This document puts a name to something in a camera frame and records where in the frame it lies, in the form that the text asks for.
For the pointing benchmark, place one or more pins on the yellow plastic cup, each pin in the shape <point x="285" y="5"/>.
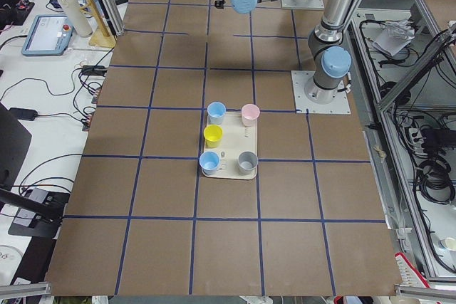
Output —
<point x="213" y="135"/>

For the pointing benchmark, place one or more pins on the light blue cup near pink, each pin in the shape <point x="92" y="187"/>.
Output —
<point x="216" y="112"/>

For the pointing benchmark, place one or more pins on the pink plastic cup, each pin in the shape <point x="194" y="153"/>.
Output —
<point x="250" y="114"/>

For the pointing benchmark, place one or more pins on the grey plastic cup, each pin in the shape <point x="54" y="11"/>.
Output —
<point x="247" y="162"/>

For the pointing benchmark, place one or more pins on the light blue cup near grey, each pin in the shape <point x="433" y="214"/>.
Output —
<point x="209" y="162"/>

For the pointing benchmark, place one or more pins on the beige plastic tray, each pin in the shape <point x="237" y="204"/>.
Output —
<point x="236" y="139"/>

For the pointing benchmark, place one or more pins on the wooden stand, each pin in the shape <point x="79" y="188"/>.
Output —
<point x="101" y="37"/>

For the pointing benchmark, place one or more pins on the black power adapter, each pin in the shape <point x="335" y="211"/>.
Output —
<point x="24" y="114"/>

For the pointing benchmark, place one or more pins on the blue teach pendant tablet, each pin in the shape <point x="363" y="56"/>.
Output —
<point x="48" y="36"/>

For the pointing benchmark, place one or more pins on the beige water bottle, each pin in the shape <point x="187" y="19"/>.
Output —
<point x="72" y="9"/>

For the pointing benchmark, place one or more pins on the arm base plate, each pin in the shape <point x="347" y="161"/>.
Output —
<point x="338" y="106"/>
<point x="313" y="5"/>

